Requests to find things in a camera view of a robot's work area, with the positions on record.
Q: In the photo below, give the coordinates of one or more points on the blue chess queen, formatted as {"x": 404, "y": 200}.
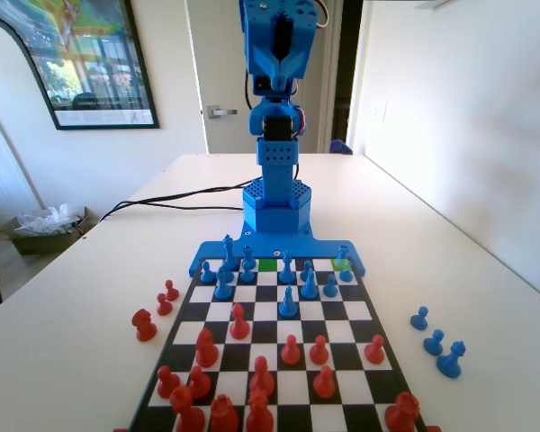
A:
{"x": 248, "y": 254}

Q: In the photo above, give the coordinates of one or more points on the blue chess king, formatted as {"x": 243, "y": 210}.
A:
{"x": 228, "y": 256}

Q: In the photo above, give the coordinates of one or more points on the tall blue chess piece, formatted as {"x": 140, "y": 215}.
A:
{"x": 309, "y": 288}
{"x": 288, "y": 306}
{"x": 223, "y": 290}
{"x": 287, "y": 272}

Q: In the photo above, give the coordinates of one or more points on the blue chess pawn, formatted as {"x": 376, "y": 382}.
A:
{"x": 433, "y": 344}
{"x": 419, "y": 319}
{"x": 303, "y": 266}
{"x": 345, "y": 275}
{"x": 207, "y": 273}
{"x": 246, "y": 275}
{"x": 230, "y": 274}
{"x": 330, "y": 288}

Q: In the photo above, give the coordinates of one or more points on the tall red chess piece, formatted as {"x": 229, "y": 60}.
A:
{"x": 206, "y": 351}
{"x": 261, "y": 373}
{"x": 239, "y": 324}

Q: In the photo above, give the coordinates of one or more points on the red chess pawn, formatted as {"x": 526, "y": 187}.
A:
{"x": 171, "y": 291}
{"x": 164, "y": 306}
{"x": 375, "y": 352}
{"x": 318, "y": 353}
{"x": 199, "y": 384}
{"x": 167, "y": 383}
{"x": 324, "y": 384}
{"x": 290, "y": 353}

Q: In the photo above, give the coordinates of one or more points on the captured red knight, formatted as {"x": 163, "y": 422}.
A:
{"x": 143, "y": 326}

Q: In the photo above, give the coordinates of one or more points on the large red chess piece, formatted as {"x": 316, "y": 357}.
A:
{"x": 402, "y": 414}
{"x": 258, "y": 414}
{"x": 185, "y": 411}
{"x": 224, "y": 416}

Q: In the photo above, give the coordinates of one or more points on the captured blue pawn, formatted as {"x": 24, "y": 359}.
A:
{"x": 450, "y": 362}

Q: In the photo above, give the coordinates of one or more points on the black white chessboard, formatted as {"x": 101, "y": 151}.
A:
{"x": 265, "y": 311}

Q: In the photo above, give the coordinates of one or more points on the small dark blue object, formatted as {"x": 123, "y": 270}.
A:
{"x": 340, "y": 147}

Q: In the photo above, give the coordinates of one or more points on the white door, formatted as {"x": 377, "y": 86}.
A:
{"x": 220, "y": 67}

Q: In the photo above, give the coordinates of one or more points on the clear plastic wrapping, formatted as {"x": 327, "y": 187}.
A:
{"x": 49, "y": 220}

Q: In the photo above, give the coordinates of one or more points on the cardboard box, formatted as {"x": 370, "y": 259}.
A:
{"x": 36, "y": 245}

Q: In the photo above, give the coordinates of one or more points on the framed wall poster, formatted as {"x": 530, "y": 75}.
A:
{"x": 94, "y": 67}

